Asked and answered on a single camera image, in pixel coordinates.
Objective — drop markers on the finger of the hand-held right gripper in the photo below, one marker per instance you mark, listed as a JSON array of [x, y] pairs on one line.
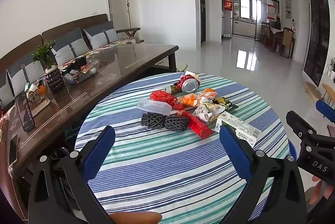
[[324, 108], [301, 122]]

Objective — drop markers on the wooden dining table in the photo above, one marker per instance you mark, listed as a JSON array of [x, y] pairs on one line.
[[276, 30]]

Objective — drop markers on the dark wooden dining chair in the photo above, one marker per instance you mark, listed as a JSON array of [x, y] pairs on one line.
[[265, 33]]

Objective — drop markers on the person's left hand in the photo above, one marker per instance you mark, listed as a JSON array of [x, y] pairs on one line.
[[136, 218]]

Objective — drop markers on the black phone on stand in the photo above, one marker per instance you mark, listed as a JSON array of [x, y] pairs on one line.
[[24, 112]]

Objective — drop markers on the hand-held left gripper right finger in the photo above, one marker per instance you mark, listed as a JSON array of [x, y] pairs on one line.
[[235, 153]]

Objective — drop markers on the white door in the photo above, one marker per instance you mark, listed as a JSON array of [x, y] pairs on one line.
[[117, 1]]

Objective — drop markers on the person's right hand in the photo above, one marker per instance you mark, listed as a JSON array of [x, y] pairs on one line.
[[318, 194]]

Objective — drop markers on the olive packet with white cap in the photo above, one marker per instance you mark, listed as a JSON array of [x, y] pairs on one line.
[[171, 89]]

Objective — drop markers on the dark tall cabinet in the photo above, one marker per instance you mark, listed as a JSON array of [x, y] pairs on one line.
[[316, 30]]

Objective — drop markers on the white kitchen counter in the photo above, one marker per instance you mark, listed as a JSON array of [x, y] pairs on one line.
[[244, 26]]

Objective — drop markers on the white crumpled snack wrapper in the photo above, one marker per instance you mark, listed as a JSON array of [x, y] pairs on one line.
[[209, 114]]

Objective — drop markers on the glass tray with snacks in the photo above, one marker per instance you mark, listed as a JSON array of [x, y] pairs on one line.
[[81, 72]]

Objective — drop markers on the dark wooden door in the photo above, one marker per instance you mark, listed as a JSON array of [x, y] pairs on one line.
[[202, 9]]

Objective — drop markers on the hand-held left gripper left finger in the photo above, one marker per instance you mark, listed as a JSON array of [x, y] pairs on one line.
[[100, 153]]

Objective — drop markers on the small green houseplant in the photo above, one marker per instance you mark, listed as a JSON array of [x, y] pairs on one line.
[[331, 67]]

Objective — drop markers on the green potted plant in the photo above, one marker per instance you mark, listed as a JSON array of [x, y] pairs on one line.
[[45, 55]]

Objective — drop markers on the grey blue cushion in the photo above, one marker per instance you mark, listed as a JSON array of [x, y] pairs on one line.
[[70, 47], [23, 72], [100, 35]]

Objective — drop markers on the dark wooden coffee table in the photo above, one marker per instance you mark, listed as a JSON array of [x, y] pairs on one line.
[[125, 64]]

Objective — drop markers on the framed wall picture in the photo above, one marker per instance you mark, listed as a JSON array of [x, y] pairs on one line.
[[288, 8]]

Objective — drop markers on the patterned sofa blanket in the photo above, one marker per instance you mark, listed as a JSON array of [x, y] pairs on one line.
[[112, 46]]

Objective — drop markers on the red snack wrapper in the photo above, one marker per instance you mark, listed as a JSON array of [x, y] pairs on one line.
[[199, 127]]

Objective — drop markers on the red plastic bag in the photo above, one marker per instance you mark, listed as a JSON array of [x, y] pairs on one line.
[[162, 96]]

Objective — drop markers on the black foam net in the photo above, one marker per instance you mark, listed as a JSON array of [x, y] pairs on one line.
[[153, 121], [176, 124]]

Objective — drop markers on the tan backed dining chair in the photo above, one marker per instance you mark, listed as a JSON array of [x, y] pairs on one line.
[[288, 37]]

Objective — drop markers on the green yellow snack packet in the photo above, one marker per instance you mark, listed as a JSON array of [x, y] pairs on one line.
[[225, 103]]

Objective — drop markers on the white labelled flat wrapper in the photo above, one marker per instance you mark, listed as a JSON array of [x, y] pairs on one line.
[[240, 127]]

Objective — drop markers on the brown wooden sofa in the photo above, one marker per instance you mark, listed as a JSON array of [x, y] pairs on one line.
[[65, 30]]

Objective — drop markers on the clear plastic container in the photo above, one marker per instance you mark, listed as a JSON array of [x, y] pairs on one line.
[[154, 107]]

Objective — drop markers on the orange white snack packet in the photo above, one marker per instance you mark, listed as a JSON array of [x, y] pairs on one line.
[[192, 100]]

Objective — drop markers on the red wall poster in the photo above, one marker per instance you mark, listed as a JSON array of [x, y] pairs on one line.
[[228, 4]]

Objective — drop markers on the crushed red drink can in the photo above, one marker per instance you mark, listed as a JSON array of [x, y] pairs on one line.
[[188, 85]]

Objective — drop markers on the blue green striped tablecloth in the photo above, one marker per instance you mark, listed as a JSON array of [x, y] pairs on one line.
[[170, 174]]

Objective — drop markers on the flat black phone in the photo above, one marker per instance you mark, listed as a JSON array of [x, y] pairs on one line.
[[13, 150]]

